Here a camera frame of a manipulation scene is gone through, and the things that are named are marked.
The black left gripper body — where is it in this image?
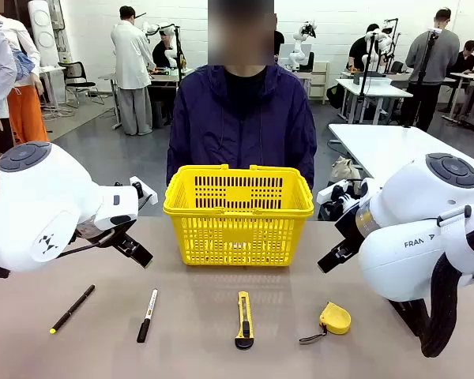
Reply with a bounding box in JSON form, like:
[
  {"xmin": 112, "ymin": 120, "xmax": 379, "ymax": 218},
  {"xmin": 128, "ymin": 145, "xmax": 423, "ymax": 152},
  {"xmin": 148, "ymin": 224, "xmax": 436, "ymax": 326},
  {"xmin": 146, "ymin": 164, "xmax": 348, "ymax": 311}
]
[{"xmin": 102, "ymin": 225, "xmax": 138, "ymax": 254}]

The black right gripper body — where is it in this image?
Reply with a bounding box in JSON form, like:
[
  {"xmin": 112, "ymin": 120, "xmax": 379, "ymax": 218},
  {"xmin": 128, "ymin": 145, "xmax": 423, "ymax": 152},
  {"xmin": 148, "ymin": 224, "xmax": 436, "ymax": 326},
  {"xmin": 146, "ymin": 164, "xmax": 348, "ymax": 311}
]
[{"xmin": 333, "ymin": 211, "xmax": 367, "ymax": 257}]

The yellow tape measure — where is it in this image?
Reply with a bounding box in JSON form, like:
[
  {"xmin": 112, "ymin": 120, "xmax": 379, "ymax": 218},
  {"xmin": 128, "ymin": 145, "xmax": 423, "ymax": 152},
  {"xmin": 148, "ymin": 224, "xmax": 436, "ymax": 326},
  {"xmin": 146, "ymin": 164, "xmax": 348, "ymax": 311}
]
[{"xmin": 299, "ymin": 302, "xmax": 352, "ymax": 343}]

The white marker black cap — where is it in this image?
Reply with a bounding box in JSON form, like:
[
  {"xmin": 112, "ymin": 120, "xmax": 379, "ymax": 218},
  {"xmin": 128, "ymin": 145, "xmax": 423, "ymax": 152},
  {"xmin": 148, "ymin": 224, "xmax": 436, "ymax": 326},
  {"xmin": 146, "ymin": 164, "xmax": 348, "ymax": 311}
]
[{"xmin": 136, "ymin": 288, "xmax": 159, "ymax": 343}]

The thin black pen yellow tip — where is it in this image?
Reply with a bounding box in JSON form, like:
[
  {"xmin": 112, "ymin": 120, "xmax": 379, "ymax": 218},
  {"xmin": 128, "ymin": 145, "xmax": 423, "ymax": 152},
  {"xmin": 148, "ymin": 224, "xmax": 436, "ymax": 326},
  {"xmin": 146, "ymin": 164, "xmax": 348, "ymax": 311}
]
[{"xmin": 49, "ymin": 283, "xmax": 96, "ymax": 335}]

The yellow plastic shopping basket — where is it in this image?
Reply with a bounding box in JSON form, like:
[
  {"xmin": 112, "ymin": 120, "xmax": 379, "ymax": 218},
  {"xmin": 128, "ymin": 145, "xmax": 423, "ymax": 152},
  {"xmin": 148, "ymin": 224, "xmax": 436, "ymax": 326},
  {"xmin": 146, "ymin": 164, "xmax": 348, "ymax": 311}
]
[{"xmin": 162, "ymin": 164, "xmax": 315, "ymax": 268}]

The person in navy jacket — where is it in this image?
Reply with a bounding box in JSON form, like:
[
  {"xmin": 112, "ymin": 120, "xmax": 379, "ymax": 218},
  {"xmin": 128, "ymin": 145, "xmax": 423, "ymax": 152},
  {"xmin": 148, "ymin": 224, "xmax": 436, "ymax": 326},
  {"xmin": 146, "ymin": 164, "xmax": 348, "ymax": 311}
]
[{"xmin": 166, "ymin": 0, "xmax": 318, "ymax": 190}]

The person with orange trousers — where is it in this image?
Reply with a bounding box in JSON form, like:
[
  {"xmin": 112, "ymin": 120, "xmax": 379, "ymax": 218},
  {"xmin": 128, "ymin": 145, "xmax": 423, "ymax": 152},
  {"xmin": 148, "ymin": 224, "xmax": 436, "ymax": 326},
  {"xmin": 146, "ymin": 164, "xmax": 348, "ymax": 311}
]
[{"xmin": 0, "ymin": 15, "xmax": 51, "ymax": 144}]

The person in white coat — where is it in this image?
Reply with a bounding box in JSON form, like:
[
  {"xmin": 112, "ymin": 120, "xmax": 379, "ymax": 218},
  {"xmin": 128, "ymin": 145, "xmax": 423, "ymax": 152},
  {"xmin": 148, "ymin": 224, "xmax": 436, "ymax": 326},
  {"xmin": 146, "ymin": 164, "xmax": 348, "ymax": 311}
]
[{"xmin": 110, "ymin": 6, "xmax": 158, "ymax": 137}]

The person in black t-shirt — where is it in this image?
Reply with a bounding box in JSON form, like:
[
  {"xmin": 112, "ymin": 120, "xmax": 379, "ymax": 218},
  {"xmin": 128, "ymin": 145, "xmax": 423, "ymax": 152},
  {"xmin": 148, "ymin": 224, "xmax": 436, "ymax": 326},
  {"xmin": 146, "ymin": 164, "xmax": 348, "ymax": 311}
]
[{"xmin": 347, "ymin": 23, "xmax": 382, "ymax": 72}]

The seated person beside white robot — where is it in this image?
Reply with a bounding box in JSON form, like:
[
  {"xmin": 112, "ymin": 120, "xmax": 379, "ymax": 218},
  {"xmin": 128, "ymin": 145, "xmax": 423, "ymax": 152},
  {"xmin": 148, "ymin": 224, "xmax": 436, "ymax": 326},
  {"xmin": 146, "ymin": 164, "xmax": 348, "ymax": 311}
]
[{"xmin": 152, "ymin": 31, "xmax": 179, "ymax": 70}]

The white desk with seated person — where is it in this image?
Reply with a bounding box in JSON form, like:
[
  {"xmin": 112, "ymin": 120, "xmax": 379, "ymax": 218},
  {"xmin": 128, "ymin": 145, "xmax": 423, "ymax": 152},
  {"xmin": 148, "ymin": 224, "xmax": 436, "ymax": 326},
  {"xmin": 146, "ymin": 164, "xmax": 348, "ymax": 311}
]
[{"xmin": 442, "ymin": 70, "xmax": 474, "ymax": 137}]

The person in grey sweater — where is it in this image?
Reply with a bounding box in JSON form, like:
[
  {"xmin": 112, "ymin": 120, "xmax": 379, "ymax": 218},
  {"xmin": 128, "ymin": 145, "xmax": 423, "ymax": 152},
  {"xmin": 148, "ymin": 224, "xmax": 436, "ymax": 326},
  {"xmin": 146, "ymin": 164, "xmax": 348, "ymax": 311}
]
[{"xmin": 404, "ymin": 8, "xmax": 461, "ymax": 133}]

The seated person in black sweater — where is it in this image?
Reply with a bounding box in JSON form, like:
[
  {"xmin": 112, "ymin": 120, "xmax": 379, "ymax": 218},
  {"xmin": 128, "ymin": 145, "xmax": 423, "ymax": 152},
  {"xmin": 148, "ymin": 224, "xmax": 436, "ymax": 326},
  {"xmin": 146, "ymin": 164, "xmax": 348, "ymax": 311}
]
[{"xmin": 452, "ymin": 39, "xmax": 474, "ymax": 76}]

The beige cloth bag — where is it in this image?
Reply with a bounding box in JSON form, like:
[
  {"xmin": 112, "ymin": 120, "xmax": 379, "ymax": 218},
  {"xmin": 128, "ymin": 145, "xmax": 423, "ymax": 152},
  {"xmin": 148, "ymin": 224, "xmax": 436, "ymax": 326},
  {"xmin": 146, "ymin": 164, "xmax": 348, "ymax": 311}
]
[{"xmin": 330, "ymin": 156, "xmax": 363, "ymax": 185}]

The large white table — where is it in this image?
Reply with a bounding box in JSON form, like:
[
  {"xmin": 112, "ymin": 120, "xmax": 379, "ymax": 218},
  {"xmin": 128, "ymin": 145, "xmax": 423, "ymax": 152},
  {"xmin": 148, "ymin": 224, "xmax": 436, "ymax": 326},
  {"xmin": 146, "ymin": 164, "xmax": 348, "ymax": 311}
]
[{"xmin": 327, "ymin": 123, "xmax": 474, "ymax": 198}]

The yellow utility knife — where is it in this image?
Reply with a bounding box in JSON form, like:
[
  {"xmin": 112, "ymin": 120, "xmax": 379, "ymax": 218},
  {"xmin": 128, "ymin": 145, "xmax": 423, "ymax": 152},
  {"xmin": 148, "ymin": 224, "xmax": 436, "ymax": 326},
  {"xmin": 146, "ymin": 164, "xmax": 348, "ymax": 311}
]
[{"xmin": 234, "ymin": 291, "xmax": 255, "ymax": 350}]

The small white desk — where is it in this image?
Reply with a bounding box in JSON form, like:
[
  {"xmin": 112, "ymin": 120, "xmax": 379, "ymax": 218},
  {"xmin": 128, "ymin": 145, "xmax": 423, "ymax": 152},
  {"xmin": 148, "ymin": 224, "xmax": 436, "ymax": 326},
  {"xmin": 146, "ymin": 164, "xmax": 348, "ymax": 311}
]
[{"xmin": 335, "ymin": 77, "xmax": 414, "ymax": 124}]

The white drawer cabinet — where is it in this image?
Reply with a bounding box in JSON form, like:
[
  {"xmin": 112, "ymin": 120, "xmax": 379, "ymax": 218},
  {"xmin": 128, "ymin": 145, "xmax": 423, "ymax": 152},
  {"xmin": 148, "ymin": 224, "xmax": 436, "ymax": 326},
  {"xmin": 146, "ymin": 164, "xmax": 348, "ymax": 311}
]
[{"xmin": 307, "ymin": 61, "xmax": 331, "ymax": 106}]

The slim black tripod stand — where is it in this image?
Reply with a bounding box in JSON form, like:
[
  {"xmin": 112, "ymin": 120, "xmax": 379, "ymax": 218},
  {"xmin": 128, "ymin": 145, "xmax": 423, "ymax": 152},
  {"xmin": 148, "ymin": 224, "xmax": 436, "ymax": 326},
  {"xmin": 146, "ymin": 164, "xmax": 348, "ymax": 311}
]
[{"xmin": 357, "ymin": 33, "xmax": 380, "ymax": 116}]

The cluttered grey workbench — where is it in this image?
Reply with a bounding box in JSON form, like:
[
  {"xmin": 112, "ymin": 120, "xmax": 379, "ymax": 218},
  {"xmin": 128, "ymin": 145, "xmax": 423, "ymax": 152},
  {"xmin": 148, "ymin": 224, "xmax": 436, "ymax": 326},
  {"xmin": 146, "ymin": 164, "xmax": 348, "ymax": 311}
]
[{"xmin": 98, "ymin": 66, "xmax": 194, "ymax": 131}]

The black office chair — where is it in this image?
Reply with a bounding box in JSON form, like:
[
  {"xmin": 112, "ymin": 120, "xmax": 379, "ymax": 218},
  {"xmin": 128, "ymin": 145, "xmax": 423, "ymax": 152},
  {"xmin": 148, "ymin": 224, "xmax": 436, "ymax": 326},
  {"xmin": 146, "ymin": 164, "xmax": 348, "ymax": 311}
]
[{"xmin": 58, "ymin": 61, "xmax": 103, "ymax": 108}]

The white tower air conditioner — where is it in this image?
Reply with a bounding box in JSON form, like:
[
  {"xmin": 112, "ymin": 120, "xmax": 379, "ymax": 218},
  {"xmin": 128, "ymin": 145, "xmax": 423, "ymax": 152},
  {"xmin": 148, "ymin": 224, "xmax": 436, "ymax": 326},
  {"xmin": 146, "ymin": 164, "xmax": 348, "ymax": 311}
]
[{"xmin": 27, "ymin": 0, "xmax": 58, "ymax": 68}]

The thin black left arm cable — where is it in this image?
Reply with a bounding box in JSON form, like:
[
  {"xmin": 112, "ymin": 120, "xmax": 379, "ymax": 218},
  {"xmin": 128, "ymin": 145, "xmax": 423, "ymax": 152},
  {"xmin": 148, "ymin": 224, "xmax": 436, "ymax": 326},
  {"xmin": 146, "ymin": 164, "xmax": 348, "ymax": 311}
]
[{"xmin": 57, "ymin": 231, "xmax": 116, "ymax": 260}]

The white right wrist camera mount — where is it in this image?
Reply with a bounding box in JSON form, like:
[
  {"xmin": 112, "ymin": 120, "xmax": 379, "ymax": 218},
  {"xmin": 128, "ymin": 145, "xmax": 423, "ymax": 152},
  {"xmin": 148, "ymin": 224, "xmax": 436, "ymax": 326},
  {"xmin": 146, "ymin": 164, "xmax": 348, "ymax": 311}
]
[{"xmin": 317, "ymin": 178, "xmax": 371, "ymax": 206}]

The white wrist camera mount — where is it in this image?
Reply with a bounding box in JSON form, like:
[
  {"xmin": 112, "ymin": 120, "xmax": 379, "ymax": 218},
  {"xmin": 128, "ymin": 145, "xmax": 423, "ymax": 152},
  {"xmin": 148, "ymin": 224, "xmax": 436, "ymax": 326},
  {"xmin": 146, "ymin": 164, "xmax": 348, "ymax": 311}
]
[
  {"xmin": 129, "ymin": 175, "xmax": 159, "ymax": 207},
  {"xmin": 317, "ymin": 178, "xmax": 371, "ymax": 206}
]

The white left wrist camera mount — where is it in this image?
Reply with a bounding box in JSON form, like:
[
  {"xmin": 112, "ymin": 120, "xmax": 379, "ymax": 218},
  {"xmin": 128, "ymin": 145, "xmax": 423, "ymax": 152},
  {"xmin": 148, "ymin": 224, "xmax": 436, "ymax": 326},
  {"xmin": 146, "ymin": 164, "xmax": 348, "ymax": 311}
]
[{"xmin": 129, "ymin": 175, "xmax": 159, "ymax": 207}]

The thick black cable sleeve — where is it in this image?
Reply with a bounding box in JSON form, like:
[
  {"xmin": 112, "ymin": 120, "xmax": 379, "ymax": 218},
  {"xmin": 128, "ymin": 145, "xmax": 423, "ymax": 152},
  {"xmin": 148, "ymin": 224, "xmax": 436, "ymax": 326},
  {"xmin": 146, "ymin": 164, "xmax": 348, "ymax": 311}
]
[{"xmin": 418, "ymin": 227, "xmax": 474, "ymax": 358}]

